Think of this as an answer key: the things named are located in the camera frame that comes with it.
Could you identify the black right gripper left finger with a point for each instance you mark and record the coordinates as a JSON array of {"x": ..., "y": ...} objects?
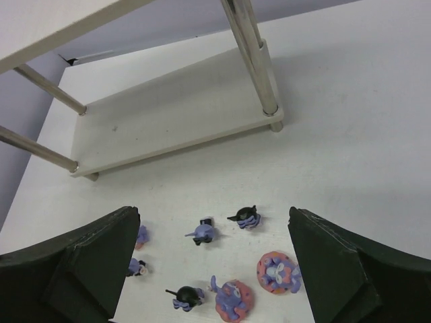
[{"x": 75, "y": 277}]

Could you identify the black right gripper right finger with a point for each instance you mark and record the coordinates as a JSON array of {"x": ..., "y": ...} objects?
[{"x": 351, "y": 278}]

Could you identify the sitting bunny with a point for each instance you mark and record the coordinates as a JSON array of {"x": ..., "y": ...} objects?
[{"x": 278, "y": 274}]

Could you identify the bunny holding strawberry cake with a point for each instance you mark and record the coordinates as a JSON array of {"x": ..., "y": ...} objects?
[{"x": 142, "y": 237}]

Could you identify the black-hat striped bunny toy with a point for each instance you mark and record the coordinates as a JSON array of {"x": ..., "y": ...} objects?
[
  {"x": 246, "y": 217},
  {"x": 187, "y": 298}
]

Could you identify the white two-tier shelf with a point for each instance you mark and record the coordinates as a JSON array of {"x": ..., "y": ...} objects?
[{"x": 167, "y": 99}]

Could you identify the purple bunny with sunglasses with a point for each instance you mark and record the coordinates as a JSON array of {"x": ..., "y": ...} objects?
[{"x": 137, "y": 268}]

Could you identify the purple bunny black bow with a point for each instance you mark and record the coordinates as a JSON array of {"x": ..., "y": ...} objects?
[{"x": 204, "y": 233}]

